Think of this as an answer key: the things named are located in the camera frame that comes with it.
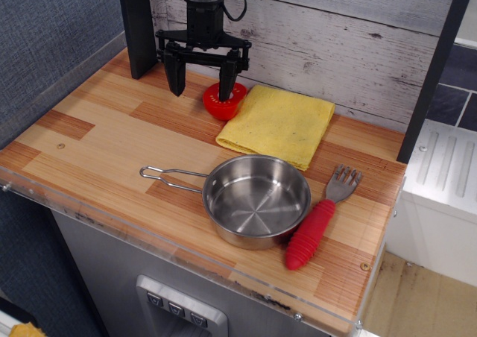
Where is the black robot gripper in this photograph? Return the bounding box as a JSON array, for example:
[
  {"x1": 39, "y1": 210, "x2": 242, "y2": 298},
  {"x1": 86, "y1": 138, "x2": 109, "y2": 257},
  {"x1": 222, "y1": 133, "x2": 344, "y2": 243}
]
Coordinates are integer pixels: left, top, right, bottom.
[{"x1": 156, "y1": 0, "x2": 251, "y2": 102}]

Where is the red toy tomato half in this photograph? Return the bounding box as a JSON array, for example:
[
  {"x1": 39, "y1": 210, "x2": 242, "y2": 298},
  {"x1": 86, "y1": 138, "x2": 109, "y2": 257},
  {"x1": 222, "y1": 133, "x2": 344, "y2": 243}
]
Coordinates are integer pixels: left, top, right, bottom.
[{"x1": 203, "y1": 83, "x2": 247, "y2": 121}]

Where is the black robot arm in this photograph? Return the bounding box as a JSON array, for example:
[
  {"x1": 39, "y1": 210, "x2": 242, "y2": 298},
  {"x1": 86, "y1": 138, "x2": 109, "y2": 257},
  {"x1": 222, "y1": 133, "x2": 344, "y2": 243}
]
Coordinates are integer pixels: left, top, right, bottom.
[{"x1": 156, "y1": 0, "x2": 252, "y2": 102}]

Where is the stainless steel pot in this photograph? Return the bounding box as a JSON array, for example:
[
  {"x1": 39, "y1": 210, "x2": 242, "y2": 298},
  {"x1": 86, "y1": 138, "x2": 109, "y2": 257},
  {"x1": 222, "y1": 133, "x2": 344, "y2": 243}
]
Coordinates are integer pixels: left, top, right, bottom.
[{"x1": 139, "y1": 154, "x2": 312, "y2": 251}]

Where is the yellow object bottom left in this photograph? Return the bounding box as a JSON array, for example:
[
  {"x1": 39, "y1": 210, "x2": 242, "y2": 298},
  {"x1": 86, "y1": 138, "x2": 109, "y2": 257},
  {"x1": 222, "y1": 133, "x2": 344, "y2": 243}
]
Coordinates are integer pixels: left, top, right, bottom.
[{"x1": 8, "y1": 323, "x2": 46, "y2": 337}]

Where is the yellow folded cloth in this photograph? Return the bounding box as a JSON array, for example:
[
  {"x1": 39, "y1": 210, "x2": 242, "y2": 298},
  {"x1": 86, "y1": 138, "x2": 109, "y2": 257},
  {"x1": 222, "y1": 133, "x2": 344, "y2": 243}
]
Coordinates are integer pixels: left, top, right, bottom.
[{"x1": 215, "y1": 85, "x2": 335, "y2": 171}]

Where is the grey toy cabinet front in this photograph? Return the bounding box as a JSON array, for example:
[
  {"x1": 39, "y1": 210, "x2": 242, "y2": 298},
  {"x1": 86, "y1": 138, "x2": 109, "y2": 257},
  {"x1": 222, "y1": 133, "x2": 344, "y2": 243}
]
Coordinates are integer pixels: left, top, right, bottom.
[{"x1": 53, "y1": 212, "x2": 326, "y2": 336}]

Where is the silver button panel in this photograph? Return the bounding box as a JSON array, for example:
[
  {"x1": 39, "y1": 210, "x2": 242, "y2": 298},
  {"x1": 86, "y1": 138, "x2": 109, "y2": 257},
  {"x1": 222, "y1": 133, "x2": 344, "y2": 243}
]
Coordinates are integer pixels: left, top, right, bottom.
[{"x1": 136, "y1": 274, "x2": 229, "y2": 336}]

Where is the white toy sink unit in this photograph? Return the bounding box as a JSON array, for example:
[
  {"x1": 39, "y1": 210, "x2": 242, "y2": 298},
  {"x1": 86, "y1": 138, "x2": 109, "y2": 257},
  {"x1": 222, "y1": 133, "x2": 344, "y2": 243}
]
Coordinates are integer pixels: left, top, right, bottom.
[{"x1": 385, "y1": 120, "x2": 476, "y2": 286}]

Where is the dark grey left post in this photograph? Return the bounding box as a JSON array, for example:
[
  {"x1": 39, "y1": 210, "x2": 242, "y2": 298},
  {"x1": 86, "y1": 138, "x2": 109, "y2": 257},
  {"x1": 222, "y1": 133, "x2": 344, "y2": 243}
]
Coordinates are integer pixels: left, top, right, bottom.
[{"x1": 120, "y1": 0, "x2": 157, "y2": 79}]

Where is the dark grey post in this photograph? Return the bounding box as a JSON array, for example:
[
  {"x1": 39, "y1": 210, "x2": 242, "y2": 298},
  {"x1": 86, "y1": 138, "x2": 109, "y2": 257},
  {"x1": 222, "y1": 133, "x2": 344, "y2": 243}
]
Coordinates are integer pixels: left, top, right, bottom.
[
  {"x1": 397, "y1": 0, "x2": 470, "y2": 164},
  {"x1": 120, "y1": 0, "x2": 157, "y2": 79}
]

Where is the red-handled metal fork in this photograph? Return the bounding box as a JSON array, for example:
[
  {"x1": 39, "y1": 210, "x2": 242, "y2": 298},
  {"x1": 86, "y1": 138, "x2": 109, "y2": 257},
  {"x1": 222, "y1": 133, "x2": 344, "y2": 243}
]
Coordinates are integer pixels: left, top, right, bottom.
[{"x1": 285, "y1": 165, "x2": 362, "y2": 271}]

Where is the dark grey right post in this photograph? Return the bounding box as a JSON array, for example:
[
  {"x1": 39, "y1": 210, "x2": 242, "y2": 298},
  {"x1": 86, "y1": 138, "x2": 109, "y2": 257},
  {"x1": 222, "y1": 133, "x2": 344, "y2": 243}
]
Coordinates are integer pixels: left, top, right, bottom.
[{"x1": 397, "y1": 0, "x2": 470, "y2": 164}]

